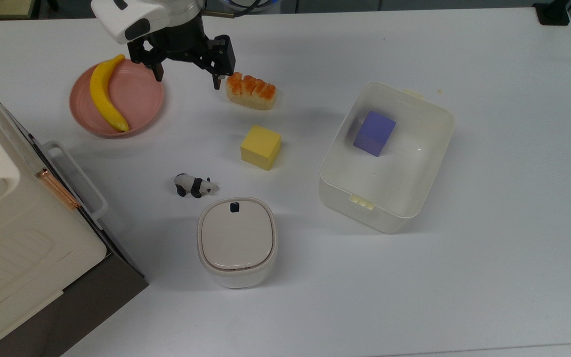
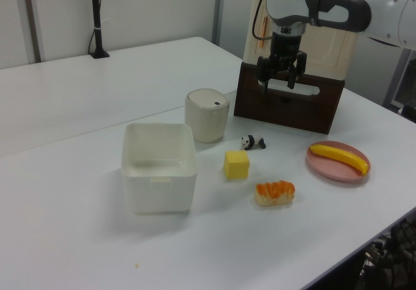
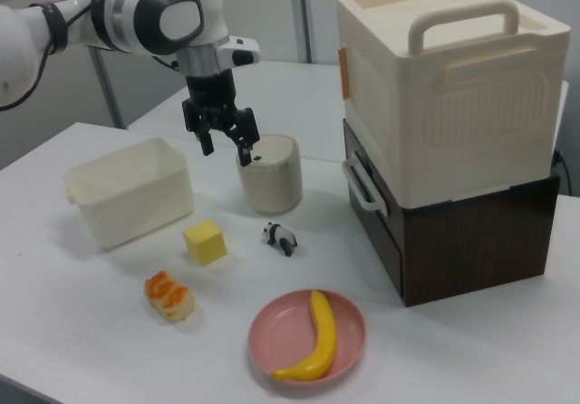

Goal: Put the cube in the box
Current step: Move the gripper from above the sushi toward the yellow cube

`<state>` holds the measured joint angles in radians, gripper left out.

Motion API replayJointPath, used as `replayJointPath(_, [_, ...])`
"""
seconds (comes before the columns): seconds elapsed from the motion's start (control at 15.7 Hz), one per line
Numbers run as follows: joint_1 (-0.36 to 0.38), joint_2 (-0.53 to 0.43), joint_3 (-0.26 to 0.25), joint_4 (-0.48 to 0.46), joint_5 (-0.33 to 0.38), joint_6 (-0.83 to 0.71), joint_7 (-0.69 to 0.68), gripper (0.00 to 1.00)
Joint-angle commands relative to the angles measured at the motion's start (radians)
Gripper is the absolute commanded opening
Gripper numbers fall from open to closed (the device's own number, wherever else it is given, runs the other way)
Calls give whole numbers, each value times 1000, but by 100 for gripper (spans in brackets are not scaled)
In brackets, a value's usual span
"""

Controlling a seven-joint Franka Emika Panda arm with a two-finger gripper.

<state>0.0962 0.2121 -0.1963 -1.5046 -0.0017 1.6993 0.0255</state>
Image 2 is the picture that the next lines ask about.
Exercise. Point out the yellow toy banana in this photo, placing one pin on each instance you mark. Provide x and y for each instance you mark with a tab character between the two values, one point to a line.
341	156

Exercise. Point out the white plastic box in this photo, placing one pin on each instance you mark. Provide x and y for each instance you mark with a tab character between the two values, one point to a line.
159	195

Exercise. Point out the cream toy kitchen cabinet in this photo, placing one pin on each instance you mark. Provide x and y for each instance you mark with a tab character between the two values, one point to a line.
325	49

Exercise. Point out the toy bread with orange topping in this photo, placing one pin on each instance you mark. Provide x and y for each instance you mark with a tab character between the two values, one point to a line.
273	194

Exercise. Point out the beige lidded bin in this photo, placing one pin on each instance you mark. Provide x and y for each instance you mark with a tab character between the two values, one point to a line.
204	124

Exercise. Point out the pink plate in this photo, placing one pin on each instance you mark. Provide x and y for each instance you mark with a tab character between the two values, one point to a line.
328	169

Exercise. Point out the panda figurine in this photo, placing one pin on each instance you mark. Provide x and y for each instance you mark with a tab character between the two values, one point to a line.
250	142

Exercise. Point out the yellow foam cube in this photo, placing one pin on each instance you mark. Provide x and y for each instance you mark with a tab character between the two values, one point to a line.
236	166

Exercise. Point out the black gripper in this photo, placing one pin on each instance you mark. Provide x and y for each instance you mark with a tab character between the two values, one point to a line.
286	47

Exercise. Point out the black table clamp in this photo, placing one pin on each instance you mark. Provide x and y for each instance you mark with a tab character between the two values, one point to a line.
96	10

